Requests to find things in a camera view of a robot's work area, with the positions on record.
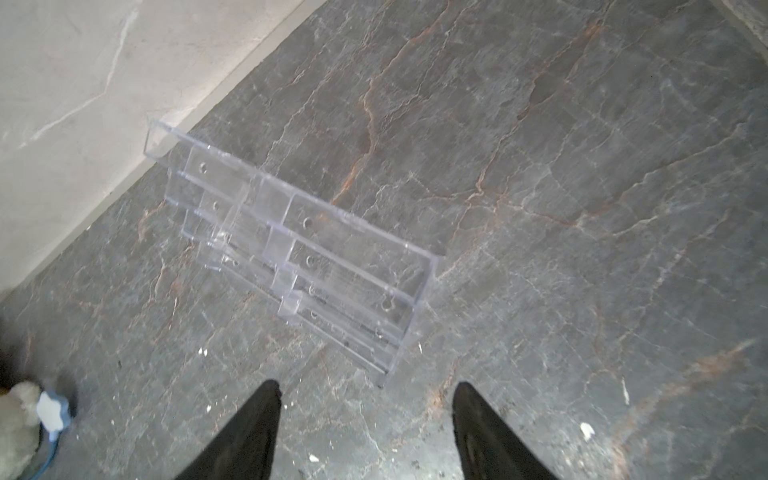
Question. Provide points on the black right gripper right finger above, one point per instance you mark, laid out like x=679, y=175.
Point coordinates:
x=488, y=448

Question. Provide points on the clear acrylic tiered card stand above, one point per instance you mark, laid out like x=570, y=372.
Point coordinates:
x=345, y=279

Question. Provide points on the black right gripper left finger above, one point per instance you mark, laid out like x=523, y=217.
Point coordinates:
x=244, y=448

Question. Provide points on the white teddy bear brown shirt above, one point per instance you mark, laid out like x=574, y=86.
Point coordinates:
x=20, y=428

